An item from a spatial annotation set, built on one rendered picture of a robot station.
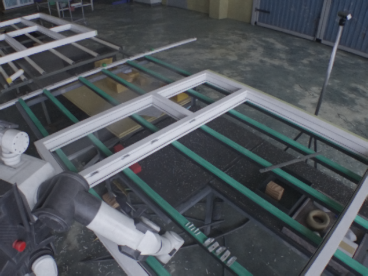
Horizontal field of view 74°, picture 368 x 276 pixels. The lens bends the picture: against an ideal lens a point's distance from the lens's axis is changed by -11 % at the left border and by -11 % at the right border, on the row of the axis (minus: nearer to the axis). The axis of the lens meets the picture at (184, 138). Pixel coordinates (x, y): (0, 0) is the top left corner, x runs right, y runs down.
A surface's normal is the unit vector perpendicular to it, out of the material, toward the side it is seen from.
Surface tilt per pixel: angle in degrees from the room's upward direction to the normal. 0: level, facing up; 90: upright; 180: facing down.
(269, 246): 0
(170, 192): 0
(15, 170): 10
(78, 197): 42
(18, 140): 94
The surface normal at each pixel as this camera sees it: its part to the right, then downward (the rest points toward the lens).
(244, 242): 0.00, -0.79
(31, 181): 0.73, -0.49
